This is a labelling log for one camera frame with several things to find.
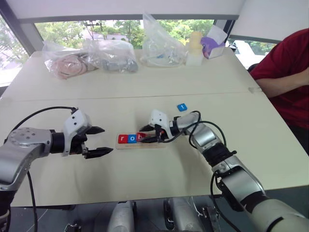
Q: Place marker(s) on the plastic bag with grey contents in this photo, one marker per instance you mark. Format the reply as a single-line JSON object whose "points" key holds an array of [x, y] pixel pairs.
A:
{"points": [[116, 60]]}

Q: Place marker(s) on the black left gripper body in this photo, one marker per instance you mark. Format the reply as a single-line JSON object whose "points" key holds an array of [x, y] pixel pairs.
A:
{"points": [[77, 144]]}

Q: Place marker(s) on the white car outside window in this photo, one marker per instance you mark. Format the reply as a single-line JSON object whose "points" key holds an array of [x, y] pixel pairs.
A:
{"points": [[243, 52]]}

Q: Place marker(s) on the grey rounded robot leg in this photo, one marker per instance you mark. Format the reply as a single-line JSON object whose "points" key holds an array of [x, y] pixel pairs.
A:
{"points": [[181, 216], [122, 217]]}

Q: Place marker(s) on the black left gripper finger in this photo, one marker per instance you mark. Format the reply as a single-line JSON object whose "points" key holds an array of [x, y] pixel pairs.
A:
{"points": [[99, 152], [95, 130]]}

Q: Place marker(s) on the blue letter t block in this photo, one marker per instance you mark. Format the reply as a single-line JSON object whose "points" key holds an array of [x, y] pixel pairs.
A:
{"points": [[182, 107]]}

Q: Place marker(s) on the clear bag with small parts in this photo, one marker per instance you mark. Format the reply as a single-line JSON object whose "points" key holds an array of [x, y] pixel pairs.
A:
{"points": [[160, 48]]}

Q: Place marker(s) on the white and yellow plastic container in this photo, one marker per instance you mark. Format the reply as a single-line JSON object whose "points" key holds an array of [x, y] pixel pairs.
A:
{"points": [[195, 52]]}

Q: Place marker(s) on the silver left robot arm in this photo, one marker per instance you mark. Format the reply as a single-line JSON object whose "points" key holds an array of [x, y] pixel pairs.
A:
{"points": [[21, 147]]}

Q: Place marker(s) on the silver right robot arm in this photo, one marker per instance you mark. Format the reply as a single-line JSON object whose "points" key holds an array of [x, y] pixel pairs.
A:
{"points": [[231, 174]]}

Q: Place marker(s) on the person's bare forearm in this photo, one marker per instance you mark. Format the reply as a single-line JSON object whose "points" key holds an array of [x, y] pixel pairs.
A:
{"points": [[280, 83]]}

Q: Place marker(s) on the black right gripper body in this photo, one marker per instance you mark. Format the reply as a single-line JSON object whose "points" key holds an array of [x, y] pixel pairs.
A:
{"points": [[160, 134]]}

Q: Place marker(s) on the blue letter o block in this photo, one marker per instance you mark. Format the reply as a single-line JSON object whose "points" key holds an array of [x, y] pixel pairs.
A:
{"points": [[131, 138]]}

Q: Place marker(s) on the clear tape piece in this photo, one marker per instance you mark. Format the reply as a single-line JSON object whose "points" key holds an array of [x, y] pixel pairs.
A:
{"points": [[254, 90]]}

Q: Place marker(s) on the purple and white carton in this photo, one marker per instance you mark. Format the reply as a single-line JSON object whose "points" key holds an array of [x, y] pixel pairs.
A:
{"points": [[213, 46]]}

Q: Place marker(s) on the red letter r block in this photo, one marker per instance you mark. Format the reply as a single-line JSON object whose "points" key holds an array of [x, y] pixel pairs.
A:
{"points": [[122, 138]]}

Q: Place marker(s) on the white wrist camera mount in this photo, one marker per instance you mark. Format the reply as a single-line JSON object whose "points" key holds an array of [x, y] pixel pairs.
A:
{"points": [[76, 120], [159, 118]]}

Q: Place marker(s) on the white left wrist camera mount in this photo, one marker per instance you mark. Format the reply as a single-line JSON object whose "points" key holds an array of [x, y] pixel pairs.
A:
{"points": [[76, 120]]}

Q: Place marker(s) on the plastic bag with pink contents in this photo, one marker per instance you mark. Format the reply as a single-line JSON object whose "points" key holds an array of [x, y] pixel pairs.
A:
{"points": [[66, 64]]}

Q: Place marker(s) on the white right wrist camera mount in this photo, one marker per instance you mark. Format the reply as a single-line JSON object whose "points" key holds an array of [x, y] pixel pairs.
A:
{"points": [[159, 118]]}

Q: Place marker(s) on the red letter b block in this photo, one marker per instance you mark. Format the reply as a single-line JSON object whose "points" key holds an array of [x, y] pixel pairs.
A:
{"points": [[140, 136]]}

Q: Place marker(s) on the person in red shirt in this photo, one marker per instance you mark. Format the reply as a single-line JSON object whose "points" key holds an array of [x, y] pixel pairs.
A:
{"points": [[289, 60]]}

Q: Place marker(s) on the wooden letter tray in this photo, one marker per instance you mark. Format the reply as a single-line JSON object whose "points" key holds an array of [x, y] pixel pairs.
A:
{"points": [[140, 145]]}

